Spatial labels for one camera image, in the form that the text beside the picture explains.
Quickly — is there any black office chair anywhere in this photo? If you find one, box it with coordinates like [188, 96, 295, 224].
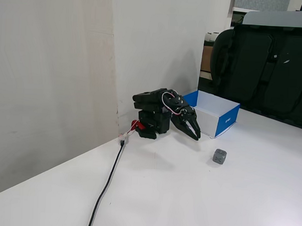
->
[207, 22, 302, 132]

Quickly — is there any red power wire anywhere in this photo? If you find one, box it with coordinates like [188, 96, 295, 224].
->
[124, 123, 138, 138]

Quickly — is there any white cable connector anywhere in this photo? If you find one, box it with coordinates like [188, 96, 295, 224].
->
[117, 132, 131, 146]

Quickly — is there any white and red servo wire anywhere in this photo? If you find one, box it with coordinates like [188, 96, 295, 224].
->
[160, 91, 185, 118]

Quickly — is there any red table clamp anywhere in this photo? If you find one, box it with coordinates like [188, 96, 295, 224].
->
[130, 119, 147, 132]

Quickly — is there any blue and white cardboard box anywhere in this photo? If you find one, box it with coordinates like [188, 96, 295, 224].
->
[181, 89, 241, 141]

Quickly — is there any light gray curved panel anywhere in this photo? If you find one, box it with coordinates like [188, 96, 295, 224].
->
[241, 9, 302, 29]

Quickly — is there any black power cable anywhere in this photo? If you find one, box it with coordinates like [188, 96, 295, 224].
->
[87, 139, 127, 226]

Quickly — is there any brown cardboard box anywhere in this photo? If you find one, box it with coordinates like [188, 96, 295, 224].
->
[200, 44, 215, 73]

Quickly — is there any gray block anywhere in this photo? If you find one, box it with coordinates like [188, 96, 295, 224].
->
[212, 148, 228, 165]

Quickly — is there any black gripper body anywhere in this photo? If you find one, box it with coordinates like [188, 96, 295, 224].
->
[166, 90, 198, 126]

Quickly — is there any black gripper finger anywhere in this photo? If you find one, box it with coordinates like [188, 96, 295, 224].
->
[187, 115, 202, 139]
[170, 115, 200, 141]

